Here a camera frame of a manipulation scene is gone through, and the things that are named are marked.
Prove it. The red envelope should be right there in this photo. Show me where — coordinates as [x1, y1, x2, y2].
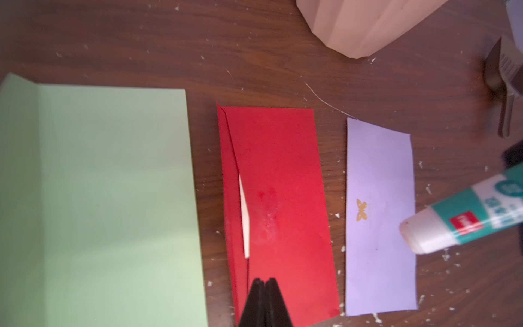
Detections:
[217, 106, 339, 326]

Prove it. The brown plastic scoop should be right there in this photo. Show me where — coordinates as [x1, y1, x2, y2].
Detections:
[484, 35, 522, 138]

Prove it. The white green glue stick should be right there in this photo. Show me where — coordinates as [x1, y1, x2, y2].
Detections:
[399, 163, 522, 255]

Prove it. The beige flower pot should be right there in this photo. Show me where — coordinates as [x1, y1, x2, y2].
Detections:
[296, 0, 446, 59]

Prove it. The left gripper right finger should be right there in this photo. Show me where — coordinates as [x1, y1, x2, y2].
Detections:
[264, 278, 294, 327]

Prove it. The purple envelope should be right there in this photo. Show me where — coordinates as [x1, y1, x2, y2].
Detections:
[345, 119, 418, 316]

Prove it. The green envelope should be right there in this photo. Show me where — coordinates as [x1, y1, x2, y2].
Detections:
[1, 74, 208, 326]

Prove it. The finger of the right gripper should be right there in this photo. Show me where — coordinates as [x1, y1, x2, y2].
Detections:
[502, 140, 523, 170]

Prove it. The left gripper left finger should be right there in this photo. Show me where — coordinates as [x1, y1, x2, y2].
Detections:
[238, 279, 266, 327]

